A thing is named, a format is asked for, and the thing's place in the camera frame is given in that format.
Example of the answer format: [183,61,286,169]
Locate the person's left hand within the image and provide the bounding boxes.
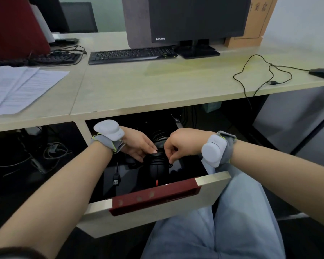
[118,126,158,163]

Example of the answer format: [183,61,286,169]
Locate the person's right hand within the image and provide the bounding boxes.
[164,128,215,164]

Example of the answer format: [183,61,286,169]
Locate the person's right forearm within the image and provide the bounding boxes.
[229,140,324,232]

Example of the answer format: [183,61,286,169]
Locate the person's left forearm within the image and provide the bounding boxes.
[0,141,114,259]

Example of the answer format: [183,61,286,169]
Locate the person's right leg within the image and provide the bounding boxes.
[213,164,287,259]

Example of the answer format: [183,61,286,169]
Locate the person's leg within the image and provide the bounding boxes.
[213,164,287,259]
[141,207,216,259]

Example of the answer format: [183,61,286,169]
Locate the person's left leg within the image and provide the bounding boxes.
[141,207,216,259]

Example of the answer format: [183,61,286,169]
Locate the person's left sleeve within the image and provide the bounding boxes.
[0,246,48,259]

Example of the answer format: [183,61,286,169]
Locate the teal box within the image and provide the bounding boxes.
[202,101,222,114]

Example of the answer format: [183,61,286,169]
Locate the pale wooden table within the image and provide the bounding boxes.
[70,31,324,122]
[0,31,98,134]

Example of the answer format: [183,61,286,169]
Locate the grey table side panel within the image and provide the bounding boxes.
[252,85,324,154]

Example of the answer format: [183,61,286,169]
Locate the white printed paper sheet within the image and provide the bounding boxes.
[0,70,70,116]
[0,67,40,110]
[0,62,29,110]

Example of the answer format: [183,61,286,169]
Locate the grey felt divider panel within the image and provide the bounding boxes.
[121,0,154,49]

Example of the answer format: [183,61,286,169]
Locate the black computer monitor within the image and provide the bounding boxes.
[148,0,252,60]
[27,0,70,33]

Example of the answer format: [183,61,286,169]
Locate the thin black keyboard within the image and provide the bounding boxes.
[53,38,79,45]

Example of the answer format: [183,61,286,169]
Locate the brown cardboard file box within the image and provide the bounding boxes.
[224,0,279,49]

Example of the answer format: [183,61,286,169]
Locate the black office chair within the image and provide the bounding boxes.
[60,1,99,33]

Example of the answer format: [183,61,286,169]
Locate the white desk stand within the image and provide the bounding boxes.
[30,4,56,44]

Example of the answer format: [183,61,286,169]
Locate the white wrist tracker grey strap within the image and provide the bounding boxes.
[90,119,126,154]
[201,131,237,168]

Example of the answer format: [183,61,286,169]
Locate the white cable tangle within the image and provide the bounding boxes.
[42,141,73,162]

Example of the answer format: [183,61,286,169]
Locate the black cable bundle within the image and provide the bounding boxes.
[50,44,87,56]

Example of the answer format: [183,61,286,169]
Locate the black metal table frame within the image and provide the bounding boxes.
[246,105,324,159]

